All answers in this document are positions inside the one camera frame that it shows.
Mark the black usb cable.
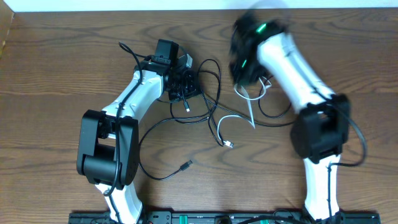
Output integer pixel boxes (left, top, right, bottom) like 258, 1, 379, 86
138, 68, 218, 182

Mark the thin black cable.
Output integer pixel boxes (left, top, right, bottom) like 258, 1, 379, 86
169, 58, 296, 147

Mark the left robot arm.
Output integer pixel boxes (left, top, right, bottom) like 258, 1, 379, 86
76, 39, 198, 223

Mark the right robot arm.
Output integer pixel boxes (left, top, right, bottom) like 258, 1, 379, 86
229, 12, 350, 223

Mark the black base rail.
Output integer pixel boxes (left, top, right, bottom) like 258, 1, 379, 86
68, 209, 381, 224

